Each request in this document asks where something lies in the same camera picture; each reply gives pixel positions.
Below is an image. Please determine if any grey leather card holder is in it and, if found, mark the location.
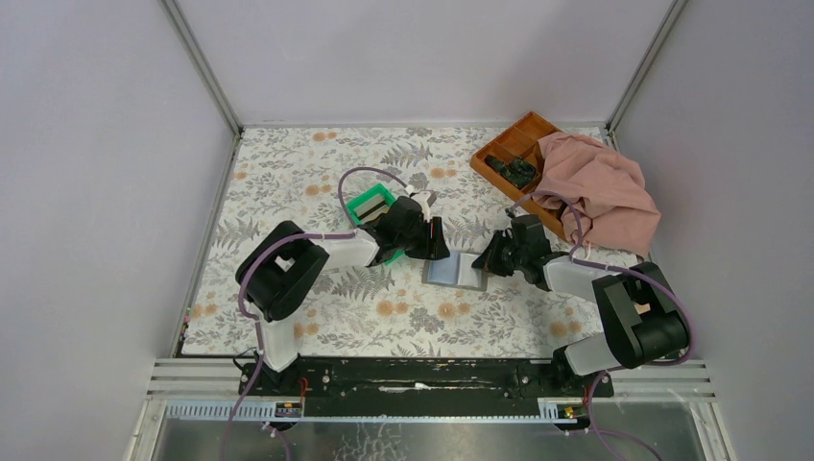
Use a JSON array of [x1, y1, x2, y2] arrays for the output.
[[421, 251, 488, 292]]

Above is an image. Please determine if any green plastic bin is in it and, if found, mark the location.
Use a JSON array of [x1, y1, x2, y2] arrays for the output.
[[329, 183, 404, 267]]

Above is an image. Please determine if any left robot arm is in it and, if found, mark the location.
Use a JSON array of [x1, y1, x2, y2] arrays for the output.
[[235, 190, 450, 372]]

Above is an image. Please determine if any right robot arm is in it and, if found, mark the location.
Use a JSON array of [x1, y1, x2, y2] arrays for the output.
[[471, 215, 691, 377]]

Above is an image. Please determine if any card stack in bin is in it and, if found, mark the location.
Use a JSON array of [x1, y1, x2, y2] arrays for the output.
[[353, 195, 390, 224]]

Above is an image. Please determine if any dark green patterned cloth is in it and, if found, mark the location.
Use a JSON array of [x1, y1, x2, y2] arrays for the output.
[[485, 156, 537, 189]]

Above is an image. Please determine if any orange compartment tray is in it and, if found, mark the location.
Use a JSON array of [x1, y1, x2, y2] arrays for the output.
[[469, 111, 561, 202]]

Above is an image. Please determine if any pink cloth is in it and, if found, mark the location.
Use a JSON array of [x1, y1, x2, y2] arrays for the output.
[[534, 132, 661, 257]]

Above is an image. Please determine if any floral table mat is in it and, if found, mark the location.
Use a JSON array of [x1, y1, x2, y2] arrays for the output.
[[180, 127, 601, 358]]

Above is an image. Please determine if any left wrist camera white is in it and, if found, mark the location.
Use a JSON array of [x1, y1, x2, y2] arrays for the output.
[[405, 185, 437, 208]]

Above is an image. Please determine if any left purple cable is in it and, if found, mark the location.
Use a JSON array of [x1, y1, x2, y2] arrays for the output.
[[218, 166, 411, 461]]

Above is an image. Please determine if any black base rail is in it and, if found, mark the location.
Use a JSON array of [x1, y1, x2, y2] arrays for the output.
[[238, 356, 614, 418]]

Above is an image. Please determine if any aluminium frame post left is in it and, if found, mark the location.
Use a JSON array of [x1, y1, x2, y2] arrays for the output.
[[157, 0, 243, 138]]

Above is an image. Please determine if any aluminium frame post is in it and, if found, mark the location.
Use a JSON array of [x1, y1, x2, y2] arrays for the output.
[[157, 0, 243, 138], [606, 0, 689, 137]]

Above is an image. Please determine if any aluminium frame post right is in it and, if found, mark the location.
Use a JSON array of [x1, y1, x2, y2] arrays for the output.
[[606, 0, 689, 137]]

